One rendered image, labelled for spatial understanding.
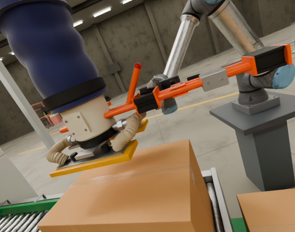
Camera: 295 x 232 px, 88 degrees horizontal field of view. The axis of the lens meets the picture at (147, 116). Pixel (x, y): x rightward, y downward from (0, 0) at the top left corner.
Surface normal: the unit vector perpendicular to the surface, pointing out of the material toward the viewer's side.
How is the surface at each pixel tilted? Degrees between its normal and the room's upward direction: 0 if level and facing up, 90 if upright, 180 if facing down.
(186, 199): 0
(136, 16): 90
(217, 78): 90
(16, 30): 69
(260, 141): 90
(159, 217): 0
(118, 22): 90
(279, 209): 0
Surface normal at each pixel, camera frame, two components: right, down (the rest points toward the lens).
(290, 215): -0.38, -0.88
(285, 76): 0.26, 0.28
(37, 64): -0.16, 0.06
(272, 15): 0.05, 0.29
